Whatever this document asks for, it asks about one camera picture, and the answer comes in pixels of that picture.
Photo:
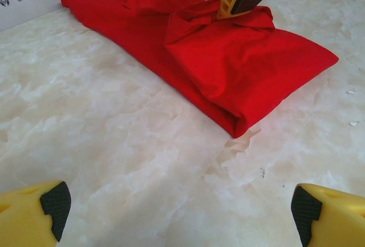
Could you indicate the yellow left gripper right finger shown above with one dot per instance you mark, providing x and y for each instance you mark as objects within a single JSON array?
[{"x": 339, "y": 218}]

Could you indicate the red t-shirt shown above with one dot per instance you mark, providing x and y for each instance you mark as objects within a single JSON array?
[{"x": 216, "y": 67}]

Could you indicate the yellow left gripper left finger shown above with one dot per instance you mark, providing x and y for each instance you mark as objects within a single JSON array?
[{"x": 20, "y": 218}]

